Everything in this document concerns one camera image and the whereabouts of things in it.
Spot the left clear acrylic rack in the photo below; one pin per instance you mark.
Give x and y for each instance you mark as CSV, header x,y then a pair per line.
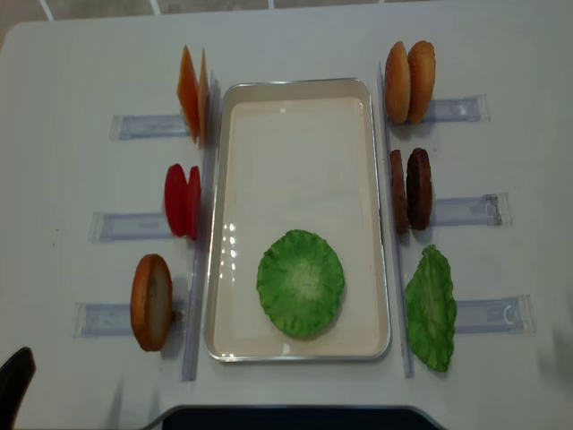
x,y
95,320

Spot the clear acrylic rack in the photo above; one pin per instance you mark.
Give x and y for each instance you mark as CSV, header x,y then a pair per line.
x,y
95,320
508,314

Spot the outer orange cheese slice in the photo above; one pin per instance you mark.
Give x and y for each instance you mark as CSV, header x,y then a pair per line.
x,y
187,93

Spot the green lettuce leaf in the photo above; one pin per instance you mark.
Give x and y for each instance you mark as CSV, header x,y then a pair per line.
x,y
431,310
300,282

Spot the orange cheese slice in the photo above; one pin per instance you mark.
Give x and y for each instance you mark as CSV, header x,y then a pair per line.
x,y
203,99
187,93

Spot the inner bun slice right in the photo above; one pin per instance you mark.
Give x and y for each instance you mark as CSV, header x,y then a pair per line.
x,y
397,84

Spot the white rectangular metal tray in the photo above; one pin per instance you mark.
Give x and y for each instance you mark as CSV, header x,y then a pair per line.
x,y
296,160

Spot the upright bread slice left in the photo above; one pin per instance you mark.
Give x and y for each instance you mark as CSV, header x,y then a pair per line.
x,y
151,302

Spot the right clear acrylic rack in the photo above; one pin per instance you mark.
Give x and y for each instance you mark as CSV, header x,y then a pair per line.
x,y
508,314

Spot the inner brown meat patty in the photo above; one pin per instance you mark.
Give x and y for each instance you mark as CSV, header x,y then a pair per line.
x,y
398,192

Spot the black object bottom left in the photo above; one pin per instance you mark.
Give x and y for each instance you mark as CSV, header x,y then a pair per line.
x,y
15,377

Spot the inner red tomato slice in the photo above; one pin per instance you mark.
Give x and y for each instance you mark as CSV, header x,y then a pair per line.
x,y
193,202

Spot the bun slice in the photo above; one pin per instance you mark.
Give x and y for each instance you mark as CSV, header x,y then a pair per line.
x,y
397,84
422,64

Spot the inner orange cheese slice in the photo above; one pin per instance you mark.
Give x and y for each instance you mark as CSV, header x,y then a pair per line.
x,y
203,99

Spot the outer bun slice right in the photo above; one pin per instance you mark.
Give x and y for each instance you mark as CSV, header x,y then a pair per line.
x,y
422,64

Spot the dark robot base bottom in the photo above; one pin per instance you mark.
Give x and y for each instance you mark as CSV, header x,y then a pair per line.
x,y
297,417

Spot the outer dark meat patty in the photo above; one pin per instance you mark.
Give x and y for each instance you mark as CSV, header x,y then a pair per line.
x,y
419,189

